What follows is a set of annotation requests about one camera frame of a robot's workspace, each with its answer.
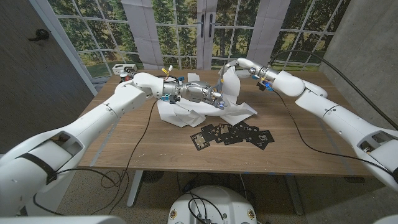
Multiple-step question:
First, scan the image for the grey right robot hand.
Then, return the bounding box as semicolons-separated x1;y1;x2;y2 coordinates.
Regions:
221;57;281;83

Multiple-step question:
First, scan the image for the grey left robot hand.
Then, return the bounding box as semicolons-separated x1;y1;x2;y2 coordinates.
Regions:
162;80;227;111

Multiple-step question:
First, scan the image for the white receipt paper strip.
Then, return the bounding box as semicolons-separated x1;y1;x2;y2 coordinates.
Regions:
157;65;258;128

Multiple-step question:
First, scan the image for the black playing card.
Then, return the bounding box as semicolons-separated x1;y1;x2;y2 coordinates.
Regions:
221;132;245;146
231;123;246;135
248;129;275;151
217;123;233;139
190;131;211;152
200;123;219;142
235;121;261;138

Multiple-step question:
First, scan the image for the printed forest window backdrop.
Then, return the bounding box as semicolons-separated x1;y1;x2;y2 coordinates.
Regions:
29;0;352;96

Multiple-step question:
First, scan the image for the white power strip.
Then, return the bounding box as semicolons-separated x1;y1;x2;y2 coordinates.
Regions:
112;63;138;76

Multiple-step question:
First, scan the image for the black ribbed round object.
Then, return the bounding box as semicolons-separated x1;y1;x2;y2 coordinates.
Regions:
142;170;165;184

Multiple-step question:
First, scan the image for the white table leg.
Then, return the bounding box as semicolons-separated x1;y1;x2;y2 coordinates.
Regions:
126;169;144;208

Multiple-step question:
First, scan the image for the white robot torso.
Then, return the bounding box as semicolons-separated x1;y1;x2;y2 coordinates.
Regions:
167;185;258;224

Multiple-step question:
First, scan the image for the grey table leg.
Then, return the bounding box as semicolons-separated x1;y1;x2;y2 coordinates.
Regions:
285;174;305;216

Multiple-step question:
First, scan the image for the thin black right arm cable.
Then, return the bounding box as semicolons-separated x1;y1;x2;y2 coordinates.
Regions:
272;89;393;175

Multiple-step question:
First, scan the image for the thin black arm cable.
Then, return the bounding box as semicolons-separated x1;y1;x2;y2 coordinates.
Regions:
272;89;393;175
32;98;159;216

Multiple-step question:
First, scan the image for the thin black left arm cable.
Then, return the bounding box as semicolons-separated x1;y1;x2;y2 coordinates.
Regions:
32;98;159;216

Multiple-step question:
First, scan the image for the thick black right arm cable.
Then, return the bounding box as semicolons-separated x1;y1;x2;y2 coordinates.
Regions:
269;49;398;131

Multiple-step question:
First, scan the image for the black torso cable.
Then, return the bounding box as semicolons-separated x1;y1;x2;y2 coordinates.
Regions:
187;192;227;224

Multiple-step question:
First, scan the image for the black wall hook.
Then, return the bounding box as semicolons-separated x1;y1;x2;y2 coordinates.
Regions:
27;29;50;42

